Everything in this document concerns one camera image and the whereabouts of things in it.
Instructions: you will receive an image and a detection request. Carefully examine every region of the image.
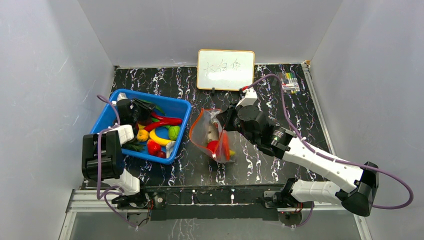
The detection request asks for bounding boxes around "green toy cucumber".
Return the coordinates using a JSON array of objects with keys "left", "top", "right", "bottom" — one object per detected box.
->
[{"left": 140, "top": 99, "right": 167, "bottom": 116}]

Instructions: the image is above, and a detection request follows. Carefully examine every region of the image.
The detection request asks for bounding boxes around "orange toy carrot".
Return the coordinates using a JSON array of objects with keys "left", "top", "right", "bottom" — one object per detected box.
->
[{"left": 220, "top": 130, "right": 231, "bottom": 162}]

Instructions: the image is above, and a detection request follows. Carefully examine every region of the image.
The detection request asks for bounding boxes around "grey toy fish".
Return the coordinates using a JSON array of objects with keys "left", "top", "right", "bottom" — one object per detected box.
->
[{"left": 206, "top": 121, "right": 219, "bottom": 144}]

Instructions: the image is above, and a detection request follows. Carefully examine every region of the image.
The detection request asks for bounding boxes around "clear orange zip bag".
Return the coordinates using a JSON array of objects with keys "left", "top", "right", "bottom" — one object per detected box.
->
[{"left": 189, "top": 108, "right": 235, "bottom": 164}]

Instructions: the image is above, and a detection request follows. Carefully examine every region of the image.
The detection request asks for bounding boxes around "red toy apple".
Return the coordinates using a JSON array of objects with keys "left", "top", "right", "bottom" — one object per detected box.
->
[{"left": 206, "top": 140, "right": 220, "bottom": 154}]

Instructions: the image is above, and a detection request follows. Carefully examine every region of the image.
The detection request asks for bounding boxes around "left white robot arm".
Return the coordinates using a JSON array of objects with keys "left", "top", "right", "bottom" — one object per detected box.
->
[{"left": 81, "top": 95, "right": 154, "bottom": 209}]

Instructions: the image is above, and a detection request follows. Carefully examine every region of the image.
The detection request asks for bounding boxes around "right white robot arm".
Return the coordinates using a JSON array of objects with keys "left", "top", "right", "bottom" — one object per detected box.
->
[{"left": 216, "top": 105, "right": 379, "bottom": 217}]

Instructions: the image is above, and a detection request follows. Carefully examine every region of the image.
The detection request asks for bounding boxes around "yellow toy lemon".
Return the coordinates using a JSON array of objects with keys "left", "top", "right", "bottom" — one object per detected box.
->
[{"left": 136, "top": 129, "right": 150, "bottom": 142}]

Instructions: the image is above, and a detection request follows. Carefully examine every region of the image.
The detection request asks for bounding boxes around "red toy chili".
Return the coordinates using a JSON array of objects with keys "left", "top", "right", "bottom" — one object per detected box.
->
[{"left": 143, "top": 112, "right": 183, "bottom": 132}]

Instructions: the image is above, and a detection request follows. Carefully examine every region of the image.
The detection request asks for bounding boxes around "blue plastic bin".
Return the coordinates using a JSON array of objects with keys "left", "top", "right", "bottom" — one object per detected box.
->
[{"left": 90, "top": 88, "right": 192, "bottom": 165}]

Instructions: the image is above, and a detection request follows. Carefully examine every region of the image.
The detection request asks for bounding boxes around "red toy pepper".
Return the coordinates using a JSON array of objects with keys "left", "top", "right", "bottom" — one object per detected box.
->
[{"left": 146, "top": 139, "right": 162, "bottom": 156}]

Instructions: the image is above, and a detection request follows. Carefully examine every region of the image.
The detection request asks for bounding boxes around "green toy cabbage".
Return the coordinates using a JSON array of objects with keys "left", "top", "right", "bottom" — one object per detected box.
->
[{"left": 168, "top": 125, "right": 181, "bottom": 141}]

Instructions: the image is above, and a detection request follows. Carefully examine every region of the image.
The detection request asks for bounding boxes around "white toy radish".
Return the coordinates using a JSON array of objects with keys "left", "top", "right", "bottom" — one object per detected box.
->
[{"left": 165, "top": 141, "right": 176, "bottom": 158}]

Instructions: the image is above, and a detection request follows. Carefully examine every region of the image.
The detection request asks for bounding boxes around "dark red toy cherry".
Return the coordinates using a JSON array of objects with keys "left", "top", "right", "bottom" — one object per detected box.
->
[{"left": 156, "top": 151, "right": 167, "bottom": 159}]

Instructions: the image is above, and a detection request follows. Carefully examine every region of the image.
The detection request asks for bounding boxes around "marker pen pack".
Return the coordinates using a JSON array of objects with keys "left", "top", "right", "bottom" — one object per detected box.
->
[{"left": 277, "top": 72, "right": 300, "bottom": 95}]

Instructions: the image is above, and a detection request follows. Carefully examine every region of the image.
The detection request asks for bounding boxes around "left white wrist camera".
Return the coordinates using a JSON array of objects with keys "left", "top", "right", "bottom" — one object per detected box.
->
[{"left": 116, "top": 92, "right": 128, "bottom": 102}]

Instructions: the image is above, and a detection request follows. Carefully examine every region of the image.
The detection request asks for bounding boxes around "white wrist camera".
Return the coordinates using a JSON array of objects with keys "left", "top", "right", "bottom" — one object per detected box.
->
[
  {"left": 236, "top": 87, "right": 258, "bottom": 107},
  {"left": 116, "top": 92, "right": 128, "bottom": 102}
]

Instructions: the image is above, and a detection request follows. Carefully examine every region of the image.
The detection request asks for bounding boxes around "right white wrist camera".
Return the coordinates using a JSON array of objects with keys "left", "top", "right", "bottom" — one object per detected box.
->
[{"left": 236, "top": 87, "right": 258, "bottom": 107}]

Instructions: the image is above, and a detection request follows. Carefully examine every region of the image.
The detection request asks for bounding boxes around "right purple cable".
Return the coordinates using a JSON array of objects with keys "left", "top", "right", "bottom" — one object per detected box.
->
[{"left": 241, "top": 73, "right": 415, "bottom": 210}]

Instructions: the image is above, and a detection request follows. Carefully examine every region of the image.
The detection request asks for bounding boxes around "small whiteboard yellow frame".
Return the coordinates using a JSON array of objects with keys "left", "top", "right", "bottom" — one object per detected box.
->
[{"left": 196, "top": 49, "right": 255, "bottom": 91}]

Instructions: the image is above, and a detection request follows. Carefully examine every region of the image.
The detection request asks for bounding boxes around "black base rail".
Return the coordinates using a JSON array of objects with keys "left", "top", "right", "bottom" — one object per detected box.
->
[{"left": 66, "top": 185, "right": 342, "bottom": 222}]

